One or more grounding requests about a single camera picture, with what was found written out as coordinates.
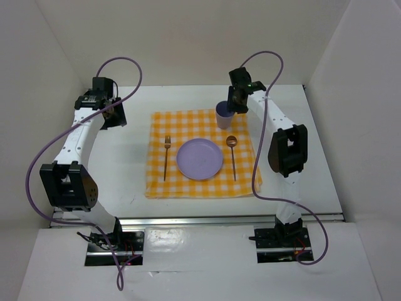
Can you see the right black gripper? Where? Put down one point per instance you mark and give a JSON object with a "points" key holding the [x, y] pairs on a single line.
{"points": [[232, 106]]}

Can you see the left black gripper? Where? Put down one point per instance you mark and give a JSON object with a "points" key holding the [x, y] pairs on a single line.
{"points": [[118, 120]]}

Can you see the purple cup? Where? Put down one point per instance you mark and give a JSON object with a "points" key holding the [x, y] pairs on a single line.
{"points": [[223, 116]]}

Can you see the copper spoon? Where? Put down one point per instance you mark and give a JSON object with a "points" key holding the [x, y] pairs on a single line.
{"points": [[231, 142]]}

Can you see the copper fork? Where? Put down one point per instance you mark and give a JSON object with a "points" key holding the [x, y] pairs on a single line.
{"points": [[167, 145]]}

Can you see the purple plate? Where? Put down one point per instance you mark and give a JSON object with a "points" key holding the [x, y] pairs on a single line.
{"points": [[199, 159]]}

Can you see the yellow checkered cloth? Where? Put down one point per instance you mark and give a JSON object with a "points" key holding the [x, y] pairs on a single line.
{"points": [[183, 126]]}

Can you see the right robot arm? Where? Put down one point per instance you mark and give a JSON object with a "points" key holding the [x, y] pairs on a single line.
{"points": [[288, 147]]}

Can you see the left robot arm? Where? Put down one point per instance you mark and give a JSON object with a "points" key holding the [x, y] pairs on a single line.
{"points": [[66, 180]]}

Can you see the aluminium table frame rail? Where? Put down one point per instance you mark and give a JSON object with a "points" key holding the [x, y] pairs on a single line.
{"points": [[118, 159]]}

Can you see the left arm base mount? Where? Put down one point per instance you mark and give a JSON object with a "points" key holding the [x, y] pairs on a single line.
{"points": [[127, 245]]}

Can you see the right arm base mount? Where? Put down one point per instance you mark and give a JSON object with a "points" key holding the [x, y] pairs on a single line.
{"points": [[283, 243]]}

